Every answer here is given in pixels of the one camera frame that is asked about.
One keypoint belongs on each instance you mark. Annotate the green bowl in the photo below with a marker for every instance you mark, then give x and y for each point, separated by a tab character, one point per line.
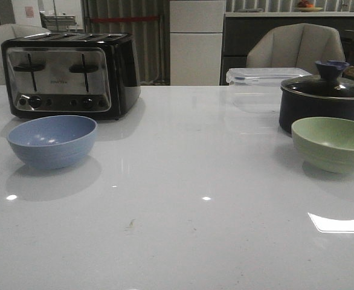
325	142

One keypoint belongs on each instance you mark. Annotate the white refrigerator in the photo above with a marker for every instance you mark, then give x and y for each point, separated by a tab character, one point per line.
196	29

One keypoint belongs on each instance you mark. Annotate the dark blue cooking pot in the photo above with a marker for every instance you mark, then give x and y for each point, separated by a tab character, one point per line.
295	106

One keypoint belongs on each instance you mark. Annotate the metal cart in background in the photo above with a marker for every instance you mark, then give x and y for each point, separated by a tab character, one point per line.
59	22

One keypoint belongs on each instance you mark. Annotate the blue bowl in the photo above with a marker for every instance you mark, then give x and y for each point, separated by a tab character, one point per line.
53	142

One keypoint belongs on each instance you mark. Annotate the fruit bowl on counter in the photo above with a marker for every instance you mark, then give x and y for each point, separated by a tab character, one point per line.
306	6

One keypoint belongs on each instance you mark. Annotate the red barrier belt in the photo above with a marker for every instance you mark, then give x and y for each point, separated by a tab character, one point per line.
127	19

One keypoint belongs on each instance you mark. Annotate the clear plastic storage container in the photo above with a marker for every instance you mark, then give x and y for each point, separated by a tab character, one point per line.
257	90

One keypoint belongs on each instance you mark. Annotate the dark kitchen counter cabinet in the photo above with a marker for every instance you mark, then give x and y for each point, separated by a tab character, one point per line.
242	31

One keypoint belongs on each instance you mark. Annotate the glass pot lid blue knob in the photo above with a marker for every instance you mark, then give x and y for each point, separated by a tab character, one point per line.
327	84

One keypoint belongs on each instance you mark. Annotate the black chrome four-slot toaster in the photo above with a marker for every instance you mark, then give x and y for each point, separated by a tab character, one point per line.
90	74

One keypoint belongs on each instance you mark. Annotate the beige armchair right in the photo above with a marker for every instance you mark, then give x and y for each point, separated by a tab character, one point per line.
296	46

